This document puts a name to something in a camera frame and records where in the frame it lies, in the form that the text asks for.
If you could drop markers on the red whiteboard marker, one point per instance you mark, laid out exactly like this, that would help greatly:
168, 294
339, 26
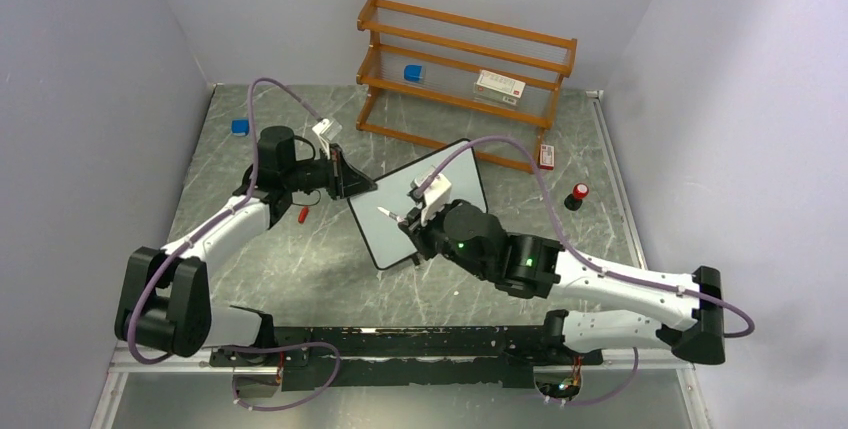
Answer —
389, 214

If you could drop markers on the whiteboard with black frame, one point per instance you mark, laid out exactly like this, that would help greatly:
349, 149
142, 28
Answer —
460, 179

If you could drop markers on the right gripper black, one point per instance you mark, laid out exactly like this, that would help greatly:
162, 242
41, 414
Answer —
418, 232

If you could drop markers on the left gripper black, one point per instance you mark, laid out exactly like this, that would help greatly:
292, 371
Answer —
343, 181

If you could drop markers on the red marker cap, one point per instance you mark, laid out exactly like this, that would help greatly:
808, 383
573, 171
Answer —
304, 212

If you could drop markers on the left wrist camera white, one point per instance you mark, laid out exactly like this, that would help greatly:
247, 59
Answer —
327, 131

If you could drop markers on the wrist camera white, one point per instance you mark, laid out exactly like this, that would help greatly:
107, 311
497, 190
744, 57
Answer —
432, 199
327, 131

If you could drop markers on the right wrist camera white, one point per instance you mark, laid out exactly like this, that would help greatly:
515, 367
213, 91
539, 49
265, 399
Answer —
432, 199

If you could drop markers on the aluminium frame rail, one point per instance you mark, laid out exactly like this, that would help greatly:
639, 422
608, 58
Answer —
320, 273

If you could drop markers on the small red white box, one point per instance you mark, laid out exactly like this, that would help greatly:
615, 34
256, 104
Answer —
546, 157

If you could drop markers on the white red box on rack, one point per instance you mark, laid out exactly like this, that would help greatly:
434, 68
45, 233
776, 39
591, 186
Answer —
498, 88

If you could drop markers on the wooden two-tier rack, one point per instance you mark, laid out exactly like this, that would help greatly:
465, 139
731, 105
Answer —
453, 49

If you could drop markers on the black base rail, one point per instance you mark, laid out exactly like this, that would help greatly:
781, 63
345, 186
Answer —
383, 357

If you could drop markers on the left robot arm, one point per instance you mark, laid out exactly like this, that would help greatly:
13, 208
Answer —
165, 302

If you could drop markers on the blue eraser on rack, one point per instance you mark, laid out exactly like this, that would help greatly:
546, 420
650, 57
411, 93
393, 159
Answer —
414, 73

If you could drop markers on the red emergency stop button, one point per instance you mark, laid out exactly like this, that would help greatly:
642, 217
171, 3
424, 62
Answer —
575, 199

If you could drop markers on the blue eraser on table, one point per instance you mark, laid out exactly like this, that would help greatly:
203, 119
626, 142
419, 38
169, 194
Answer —
240, 127

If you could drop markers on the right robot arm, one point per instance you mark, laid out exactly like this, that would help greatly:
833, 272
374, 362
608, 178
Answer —
641, 309

